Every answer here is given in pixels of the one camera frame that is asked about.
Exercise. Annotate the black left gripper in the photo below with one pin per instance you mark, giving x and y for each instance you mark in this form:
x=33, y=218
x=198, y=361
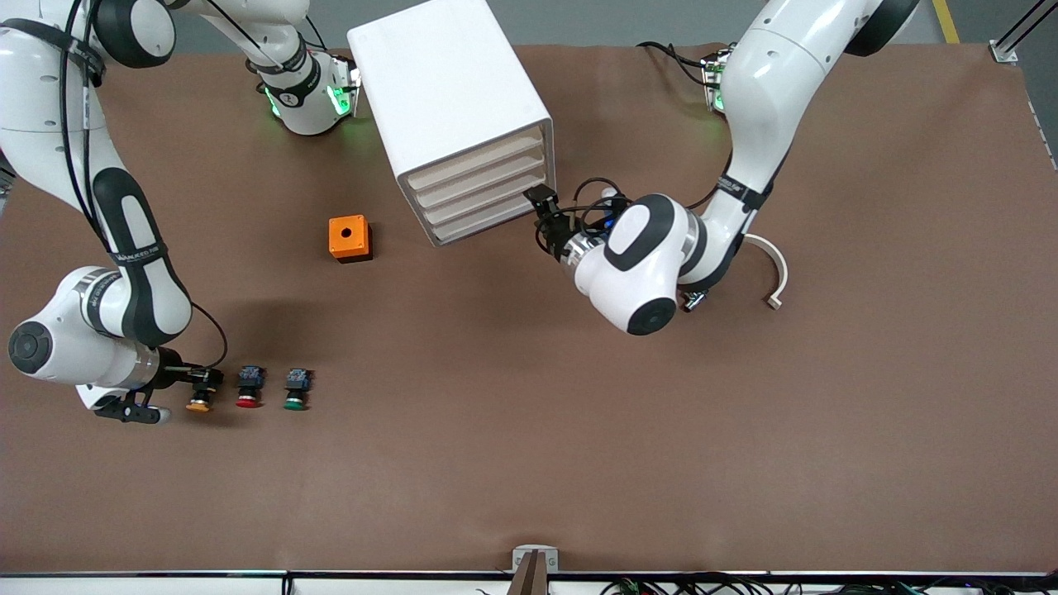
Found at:
x=555, y=234

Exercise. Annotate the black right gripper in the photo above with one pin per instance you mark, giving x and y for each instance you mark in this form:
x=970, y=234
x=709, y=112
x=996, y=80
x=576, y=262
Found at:
x=174, y=373

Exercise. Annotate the yellow mushroom push button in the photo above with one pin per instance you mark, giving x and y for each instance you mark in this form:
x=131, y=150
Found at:
x=199, y=403

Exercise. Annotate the white plastic bin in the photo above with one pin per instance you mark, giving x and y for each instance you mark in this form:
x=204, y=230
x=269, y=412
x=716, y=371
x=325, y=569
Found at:
x=475, y=157

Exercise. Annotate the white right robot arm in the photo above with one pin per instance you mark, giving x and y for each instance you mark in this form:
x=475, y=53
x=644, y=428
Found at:
x=83, y=330

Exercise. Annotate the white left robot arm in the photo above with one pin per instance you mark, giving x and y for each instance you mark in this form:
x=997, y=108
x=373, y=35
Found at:
x=645, y=273

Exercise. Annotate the red mushroom push button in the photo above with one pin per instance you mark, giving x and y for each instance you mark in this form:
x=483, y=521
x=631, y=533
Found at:
x=250, y=380

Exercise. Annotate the cream cabinet drawer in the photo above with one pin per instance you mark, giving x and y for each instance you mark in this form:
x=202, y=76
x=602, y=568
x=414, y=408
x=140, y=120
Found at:
x=483, y=197
x=488, y=216
x=479, y=178

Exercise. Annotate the green mushroom push button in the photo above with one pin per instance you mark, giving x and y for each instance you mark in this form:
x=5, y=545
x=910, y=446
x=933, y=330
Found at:
x=297, y=382

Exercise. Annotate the white drawer cabinet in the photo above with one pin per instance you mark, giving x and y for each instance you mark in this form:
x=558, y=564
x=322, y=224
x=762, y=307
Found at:
x=438, y=83

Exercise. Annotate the chrome valve fitting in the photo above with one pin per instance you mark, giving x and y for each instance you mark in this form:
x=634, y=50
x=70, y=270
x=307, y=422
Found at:
x=694, y=302

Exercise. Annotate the brown wedge strut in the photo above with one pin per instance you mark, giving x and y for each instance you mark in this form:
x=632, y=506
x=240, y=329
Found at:
x=529, y=578

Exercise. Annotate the orange button enclosure box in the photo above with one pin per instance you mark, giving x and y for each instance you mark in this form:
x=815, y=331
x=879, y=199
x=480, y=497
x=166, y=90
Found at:
x=347, y=234

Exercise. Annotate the white table edge rail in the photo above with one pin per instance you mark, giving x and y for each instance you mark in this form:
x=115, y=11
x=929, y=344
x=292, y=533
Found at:
x=165, y=585

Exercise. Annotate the white curved plastic bracket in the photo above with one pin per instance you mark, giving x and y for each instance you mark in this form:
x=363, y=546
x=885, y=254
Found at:
x=779, y=268

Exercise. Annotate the grey table edge bracket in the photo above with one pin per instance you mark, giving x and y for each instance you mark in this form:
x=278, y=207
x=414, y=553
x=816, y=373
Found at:
x=536, y=552

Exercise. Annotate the aluminium frame post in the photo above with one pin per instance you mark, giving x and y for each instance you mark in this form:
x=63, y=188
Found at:
x=1004, y=51

